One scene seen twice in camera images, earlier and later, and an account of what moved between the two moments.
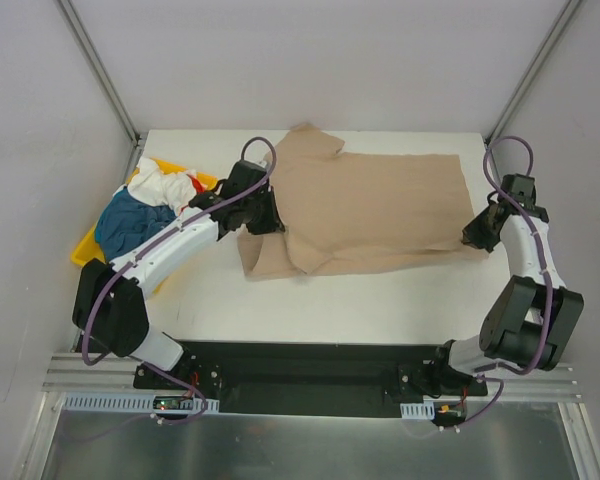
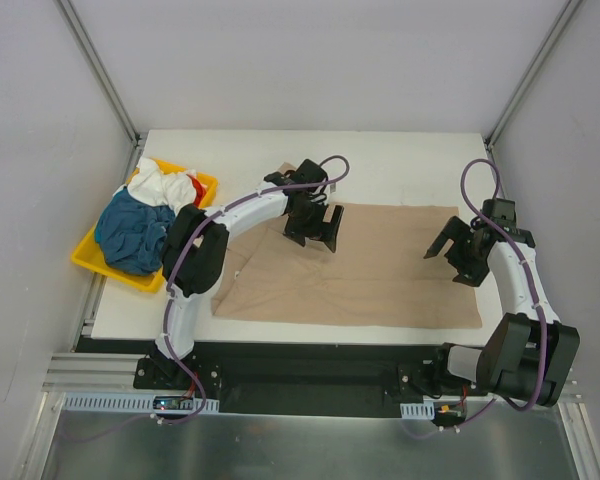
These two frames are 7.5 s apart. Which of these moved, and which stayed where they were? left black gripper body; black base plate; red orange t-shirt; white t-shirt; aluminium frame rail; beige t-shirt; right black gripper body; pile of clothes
Moved: left black gripper body; right black gripper body; beige t-shirt
Stayed: pile of clothes; black base plate; aluminium frame rail; red orange t-shirt; white t-shirt
